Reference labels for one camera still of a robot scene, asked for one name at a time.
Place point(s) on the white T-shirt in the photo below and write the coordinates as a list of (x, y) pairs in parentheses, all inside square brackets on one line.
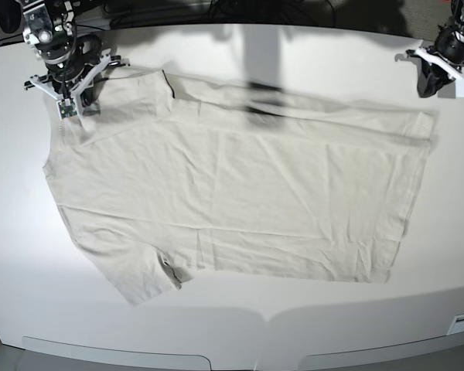
[(166, 176)]

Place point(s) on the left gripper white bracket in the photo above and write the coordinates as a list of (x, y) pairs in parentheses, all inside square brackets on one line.
[(441, 63)]

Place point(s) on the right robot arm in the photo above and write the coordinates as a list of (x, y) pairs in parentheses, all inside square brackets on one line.
[(50, 25)]

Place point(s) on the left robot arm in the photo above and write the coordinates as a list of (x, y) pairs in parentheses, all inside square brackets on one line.
[(456, 19)]

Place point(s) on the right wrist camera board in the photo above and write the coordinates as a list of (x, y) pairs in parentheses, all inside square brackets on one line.
[(66, 108)]

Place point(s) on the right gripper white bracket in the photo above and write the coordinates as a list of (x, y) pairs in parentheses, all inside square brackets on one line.
[(75, 76)]

